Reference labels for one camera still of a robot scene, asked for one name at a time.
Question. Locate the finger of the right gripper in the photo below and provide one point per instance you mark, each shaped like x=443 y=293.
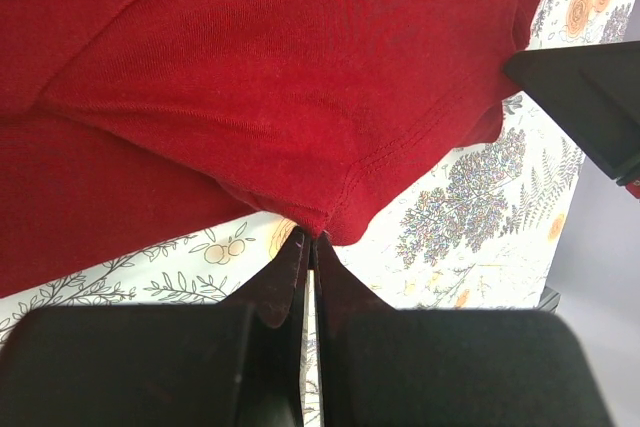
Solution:
x=592 y=93

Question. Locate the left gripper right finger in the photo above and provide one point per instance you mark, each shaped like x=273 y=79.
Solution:
x=382 y=366

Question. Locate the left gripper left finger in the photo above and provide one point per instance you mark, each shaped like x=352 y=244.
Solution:
x=232 y=363

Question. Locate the red t shirt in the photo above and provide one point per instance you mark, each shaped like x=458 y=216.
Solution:
x=125 y=123

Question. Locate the floral table cloth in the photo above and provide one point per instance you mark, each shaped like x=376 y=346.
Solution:
x=478 y=230

